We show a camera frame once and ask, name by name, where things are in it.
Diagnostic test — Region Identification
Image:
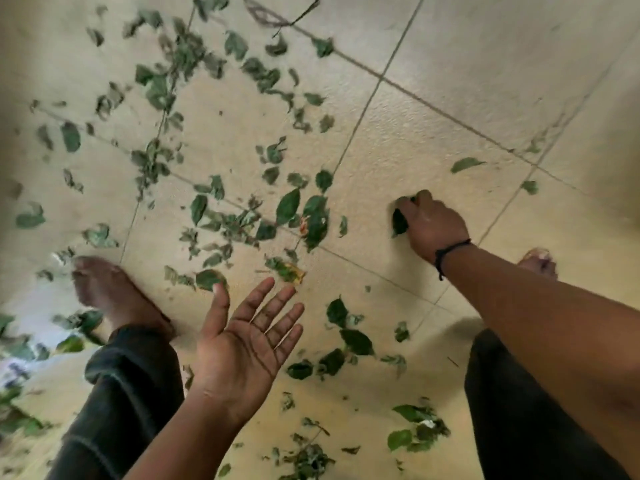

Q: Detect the person's right hand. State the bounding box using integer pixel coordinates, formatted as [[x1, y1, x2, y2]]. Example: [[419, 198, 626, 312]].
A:
[[395, 190, 472, 265]]

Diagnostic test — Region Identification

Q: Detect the person's left hand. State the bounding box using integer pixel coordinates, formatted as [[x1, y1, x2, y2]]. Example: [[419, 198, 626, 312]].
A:
[[192, 277, 306, 428]]

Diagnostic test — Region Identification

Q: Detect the single dark green leaf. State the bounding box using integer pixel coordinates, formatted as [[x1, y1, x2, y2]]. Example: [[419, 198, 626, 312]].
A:
[[391, 196, 419, 239]]

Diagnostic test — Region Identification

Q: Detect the person's left forearm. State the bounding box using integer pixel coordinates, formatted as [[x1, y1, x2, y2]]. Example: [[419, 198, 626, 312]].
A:
[[125, 386, 247, 480]]

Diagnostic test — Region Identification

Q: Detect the person's right forearm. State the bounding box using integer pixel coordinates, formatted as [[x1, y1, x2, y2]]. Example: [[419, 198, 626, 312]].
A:
[[437, 242, 640, 480]]

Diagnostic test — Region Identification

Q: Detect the scattered green leaves litter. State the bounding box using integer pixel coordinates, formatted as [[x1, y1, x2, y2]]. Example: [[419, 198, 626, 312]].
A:
[[0, 0, 541, 480]]

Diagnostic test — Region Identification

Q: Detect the person's left bare foot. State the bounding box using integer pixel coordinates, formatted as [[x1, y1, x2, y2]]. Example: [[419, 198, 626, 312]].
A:
[[71, 256, 177, 341]]

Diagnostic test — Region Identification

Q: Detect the person's bare foot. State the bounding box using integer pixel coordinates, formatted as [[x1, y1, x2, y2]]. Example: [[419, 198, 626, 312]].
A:
[[71, 256, 177, 341], [516, 248, 559, 281]]

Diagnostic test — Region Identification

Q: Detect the person's left black trouser leg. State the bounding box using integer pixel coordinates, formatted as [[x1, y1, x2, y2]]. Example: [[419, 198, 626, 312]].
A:
[[46, 325, 186, 480]]

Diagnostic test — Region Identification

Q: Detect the person's black trouser leg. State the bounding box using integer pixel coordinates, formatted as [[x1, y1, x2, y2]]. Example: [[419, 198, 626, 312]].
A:
[[464, 328, 633, 480], [46, 325, 186, 480]]

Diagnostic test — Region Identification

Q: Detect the person's right bare foot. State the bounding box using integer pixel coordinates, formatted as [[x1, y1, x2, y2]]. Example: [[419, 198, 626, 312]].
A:
[[516, 248, 559, 281]]

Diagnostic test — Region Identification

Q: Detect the thin dry brown twig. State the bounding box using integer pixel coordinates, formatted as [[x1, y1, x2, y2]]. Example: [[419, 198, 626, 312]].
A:
[[245, 0, 321, 38]]

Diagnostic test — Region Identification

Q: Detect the person's right black trouser leg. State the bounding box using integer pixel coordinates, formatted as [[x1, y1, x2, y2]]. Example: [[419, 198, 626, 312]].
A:
[[464, 328, 633, 480]]

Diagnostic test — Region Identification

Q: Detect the black cord wrist bracelet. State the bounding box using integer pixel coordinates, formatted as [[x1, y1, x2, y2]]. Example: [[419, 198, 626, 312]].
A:
[[434, 239, 473, 281]]

